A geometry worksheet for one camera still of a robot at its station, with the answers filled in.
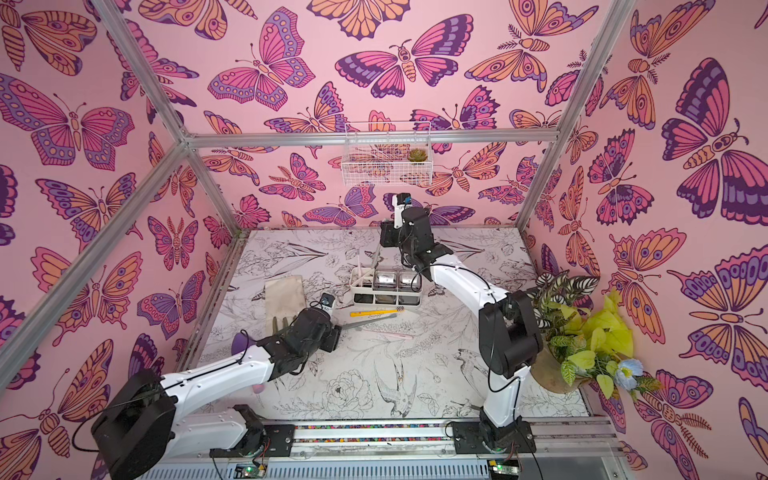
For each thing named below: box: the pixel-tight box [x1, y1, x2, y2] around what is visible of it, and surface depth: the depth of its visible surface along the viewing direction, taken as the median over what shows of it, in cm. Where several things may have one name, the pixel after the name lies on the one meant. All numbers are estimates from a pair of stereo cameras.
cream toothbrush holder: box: [350, 267, 423, 307], surface depth 99 cm
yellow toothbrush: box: [350, 306, 405, 317], surface depth 99 cm
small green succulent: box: [408, 148, 428, 162], surface depth 94 cm
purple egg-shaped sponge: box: [231, 333, 257, 356], surface depth 91 cm
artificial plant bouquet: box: [527, 270, 663, 399], surface depth 67 cm
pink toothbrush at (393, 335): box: [363, 330, 413, 339], surface depth 94 cm
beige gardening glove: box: [264, 275, 306, 336], surface depth 102 cm
